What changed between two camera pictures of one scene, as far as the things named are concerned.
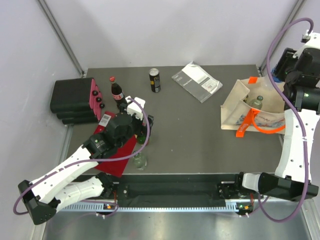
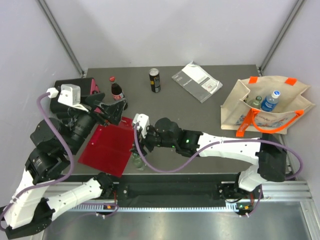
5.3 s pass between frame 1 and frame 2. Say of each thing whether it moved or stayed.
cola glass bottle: stayed
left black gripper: moved
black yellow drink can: stayed
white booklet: stayed
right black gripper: moved
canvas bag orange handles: stayed
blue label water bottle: moved
